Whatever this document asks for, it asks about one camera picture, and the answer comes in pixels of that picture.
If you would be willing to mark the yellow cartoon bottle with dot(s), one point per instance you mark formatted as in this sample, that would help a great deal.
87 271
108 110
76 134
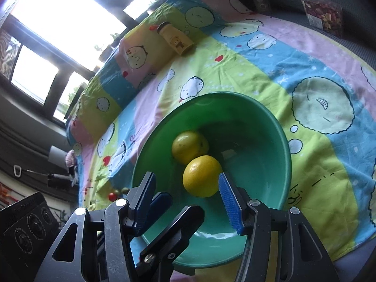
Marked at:
174 39

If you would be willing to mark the cartoon printed bedsheet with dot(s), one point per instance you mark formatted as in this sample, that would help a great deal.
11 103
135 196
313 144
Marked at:
308 64

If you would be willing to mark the dried fruit snack package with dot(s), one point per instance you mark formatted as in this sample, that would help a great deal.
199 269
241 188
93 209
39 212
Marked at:
323 16

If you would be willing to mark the red tomato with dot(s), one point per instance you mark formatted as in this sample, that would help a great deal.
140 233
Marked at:
112 196

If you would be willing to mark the dark framed window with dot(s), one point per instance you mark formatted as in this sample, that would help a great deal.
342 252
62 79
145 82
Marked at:
73 0

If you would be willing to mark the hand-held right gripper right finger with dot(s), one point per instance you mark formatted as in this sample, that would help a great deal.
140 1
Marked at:
230 205

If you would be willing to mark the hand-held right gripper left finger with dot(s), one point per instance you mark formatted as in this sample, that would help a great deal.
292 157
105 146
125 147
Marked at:
145 205

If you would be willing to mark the small green olive fruit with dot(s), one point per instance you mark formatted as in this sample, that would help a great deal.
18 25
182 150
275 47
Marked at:
118 192
125 190

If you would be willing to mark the green plastic bowl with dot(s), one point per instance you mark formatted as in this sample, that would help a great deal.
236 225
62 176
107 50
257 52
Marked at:
249 158

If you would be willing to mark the greenish yellow citrus fruit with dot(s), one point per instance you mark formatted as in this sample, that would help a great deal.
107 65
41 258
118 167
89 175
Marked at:
189 147

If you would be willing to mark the white board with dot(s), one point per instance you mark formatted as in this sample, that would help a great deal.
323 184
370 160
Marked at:
57 154

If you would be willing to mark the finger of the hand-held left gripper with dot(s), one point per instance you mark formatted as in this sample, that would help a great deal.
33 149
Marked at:
162 201
179 232

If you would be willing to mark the pink clothes pile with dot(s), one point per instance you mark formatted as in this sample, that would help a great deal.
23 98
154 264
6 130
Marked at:
70 158

